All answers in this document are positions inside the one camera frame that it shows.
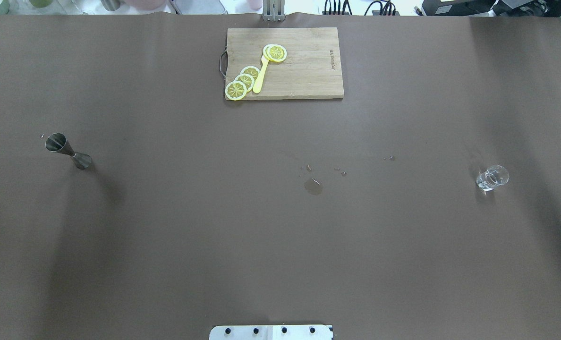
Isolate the lemon slice on knife handle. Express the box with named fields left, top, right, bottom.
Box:
left=263, top=44, right=288, bottom=62

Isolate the bamboo cutting board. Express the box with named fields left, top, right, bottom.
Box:
left=226, top=27, right=344, bottom=100

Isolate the small clear glass cup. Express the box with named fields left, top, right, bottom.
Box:
left=476, top=164, right=510, bottom=192

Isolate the steel double jigger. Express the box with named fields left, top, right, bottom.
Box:
left=45, top=133, right=93, bottom=170

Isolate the overlapping lemon slice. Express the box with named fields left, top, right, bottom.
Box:
left=241, top=65, right=260, bottom=80
left=235, top=73, right=255, bottom=93

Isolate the lemon slice at board corner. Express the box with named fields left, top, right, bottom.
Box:
left=225, top=80, right=248, bottom=101

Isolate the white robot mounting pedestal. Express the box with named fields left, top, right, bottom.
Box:
left=209, top=324, right=334, bottom=340

